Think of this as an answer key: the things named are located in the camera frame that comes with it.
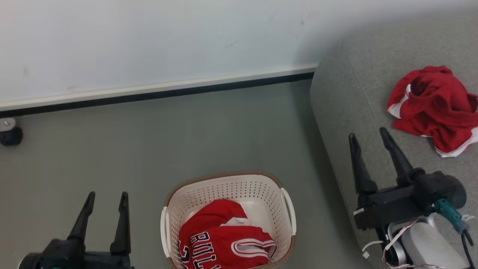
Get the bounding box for teal cable connector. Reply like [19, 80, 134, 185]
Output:
[436, 199, 470, 233]

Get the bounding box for grey fabric sofa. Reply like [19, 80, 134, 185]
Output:
[310, 15, 478, 269]

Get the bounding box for thin black cable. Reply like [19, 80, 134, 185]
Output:
[462, 230, 475, 269]

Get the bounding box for white and black baseboard strip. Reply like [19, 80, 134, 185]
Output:
[0, 64, 319, 118]

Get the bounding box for red basketball jersey with lettering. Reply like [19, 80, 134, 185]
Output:
[179, 199, 277, 269]

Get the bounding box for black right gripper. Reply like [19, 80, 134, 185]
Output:
[349, 128, 466, 230]

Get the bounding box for thin white red wire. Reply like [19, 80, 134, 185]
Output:
[361, 217, 441, 269]

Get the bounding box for white perforated laundry basket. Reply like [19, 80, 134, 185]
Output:
[161, 171, 297, 269]

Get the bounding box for red shorts with white trim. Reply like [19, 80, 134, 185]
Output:
[387, 66, 478, 158]

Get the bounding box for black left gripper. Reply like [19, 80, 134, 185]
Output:
[19, 192, 134, 269]

